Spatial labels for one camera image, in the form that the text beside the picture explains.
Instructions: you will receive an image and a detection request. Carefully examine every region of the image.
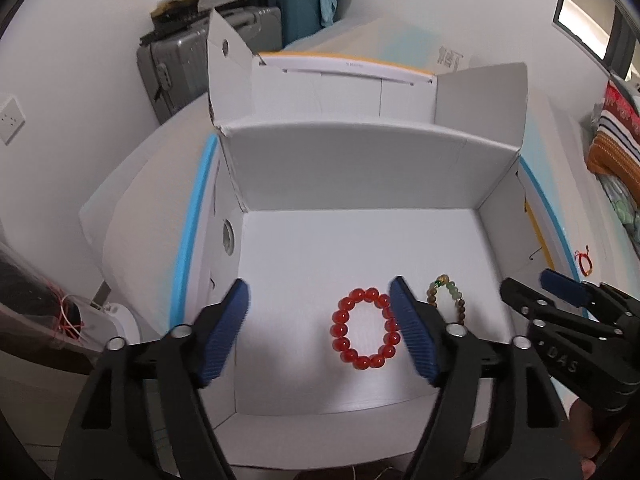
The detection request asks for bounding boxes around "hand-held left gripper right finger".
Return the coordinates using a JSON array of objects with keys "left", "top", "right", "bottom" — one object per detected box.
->
[{"left": 389, "top": 275, "right": 584, "bottom": 480}]

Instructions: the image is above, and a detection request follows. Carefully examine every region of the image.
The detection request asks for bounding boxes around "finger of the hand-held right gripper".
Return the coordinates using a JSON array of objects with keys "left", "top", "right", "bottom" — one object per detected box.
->
[
  {"left": 499, "top": 277, "right": 557, "bottom": 323},
  {"left": 540, "top": 268, "right": 601, "bottom": 311}
]

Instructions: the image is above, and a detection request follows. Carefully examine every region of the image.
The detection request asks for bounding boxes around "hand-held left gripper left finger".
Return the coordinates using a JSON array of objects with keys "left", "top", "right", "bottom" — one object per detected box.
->
[{"left": 55, "top": 278, "right": 250, "bottom": 480}]

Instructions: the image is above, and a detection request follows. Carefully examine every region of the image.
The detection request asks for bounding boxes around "red string bracelet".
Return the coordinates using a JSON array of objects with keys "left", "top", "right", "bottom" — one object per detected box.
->
[{"left": 574, "top": 245, "right": 596, "bottom": 277}]

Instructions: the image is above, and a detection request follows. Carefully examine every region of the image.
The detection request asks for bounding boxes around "red bead bracelet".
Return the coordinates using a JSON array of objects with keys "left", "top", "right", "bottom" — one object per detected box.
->
[{"left": 330, "top": 287, "right": 402, "bottom": 371}]

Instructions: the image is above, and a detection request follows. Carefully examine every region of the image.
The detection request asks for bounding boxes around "white cardboard box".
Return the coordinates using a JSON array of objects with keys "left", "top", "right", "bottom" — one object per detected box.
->
[{"left": 206, "top": 7, "right": 531, "bottom": 472}]

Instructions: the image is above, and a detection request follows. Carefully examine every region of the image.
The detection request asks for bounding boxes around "person's right hand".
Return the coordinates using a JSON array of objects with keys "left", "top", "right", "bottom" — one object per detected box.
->
[{"left": 567, "top": 400, "right": 632, "bottom": 480}]

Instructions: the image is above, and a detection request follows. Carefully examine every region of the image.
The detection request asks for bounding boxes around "floral pillow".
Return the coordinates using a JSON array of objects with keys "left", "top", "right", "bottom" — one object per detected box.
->
[{"left": 597, "top": 169, "right": 640, "bottom": 257}]

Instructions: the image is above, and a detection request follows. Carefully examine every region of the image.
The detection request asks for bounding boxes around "white appliance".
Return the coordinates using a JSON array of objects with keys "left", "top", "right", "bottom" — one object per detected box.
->
[{"left": 75, "top": 300, "right": 142, "bottom": 357}]

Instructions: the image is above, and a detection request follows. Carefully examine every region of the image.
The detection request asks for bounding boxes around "striped pillow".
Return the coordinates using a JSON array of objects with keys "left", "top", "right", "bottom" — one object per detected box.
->
[{"left": 586, "top": 79, "right": 640, "bottom": 182}]

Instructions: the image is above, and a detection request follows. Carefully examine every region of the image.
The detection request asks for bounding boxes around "dark plastic bag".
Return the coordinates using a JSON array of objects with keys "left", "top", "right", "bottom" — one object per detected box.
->
[{"left": 0, "top": 242, "right": 103, "bottom": 376}]

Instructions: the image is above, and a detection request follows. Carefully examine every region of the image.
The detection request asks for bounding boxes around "grey hard suitcase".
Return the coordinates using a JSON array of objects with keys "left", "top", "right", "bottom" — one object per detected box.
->
[{"left": 136, "top": 6, "right": 284, "bottom": 126}]

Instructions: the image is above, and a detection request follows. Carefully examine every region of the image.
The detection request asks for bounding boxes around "window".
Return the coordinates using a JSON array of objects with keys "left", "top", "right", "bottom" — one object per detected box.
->
[{"left": 552, "top": 0, "right": 640, "bottom": 79}]

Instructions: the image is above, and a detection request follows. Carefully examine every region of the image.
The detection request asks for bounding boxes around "teal hard suitcase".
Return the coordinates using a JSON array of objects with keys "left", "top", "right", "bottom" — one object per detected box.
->
[{"left": 266, "top": 0, "right": 337, "bottom": 49}]

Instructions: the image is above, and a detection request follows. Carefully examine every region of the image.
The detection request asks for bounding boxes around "light blue cloth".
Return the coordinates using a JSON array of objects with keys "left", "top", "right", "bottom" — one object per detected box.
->
[{"left": 314, "top": 0, "right": 338, "bottom": 29}]

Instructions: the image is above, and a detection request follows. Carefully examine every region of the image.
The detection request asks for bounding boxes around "green brown bead bracelet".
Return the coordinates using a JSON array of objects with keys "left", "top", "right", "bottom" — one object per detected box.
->
[{"left": 426, "top": 273, "right": 469, "bottom": 327}]

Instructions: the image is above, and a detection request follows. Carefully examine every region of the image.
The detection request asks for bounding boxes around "red cord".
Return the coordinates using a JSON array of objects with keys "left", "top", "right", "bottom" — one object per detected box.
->
[{"left": 52, "top": 294, "right": 84, "bottom": 342}]

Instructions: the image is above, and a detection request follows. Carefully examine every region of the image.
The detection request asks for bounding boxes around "white wall socket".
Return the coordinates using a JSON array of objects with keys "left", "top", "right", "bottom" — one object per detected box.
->
[{"left": 0, "top": 94, "right": 26, "bottom": 147}]

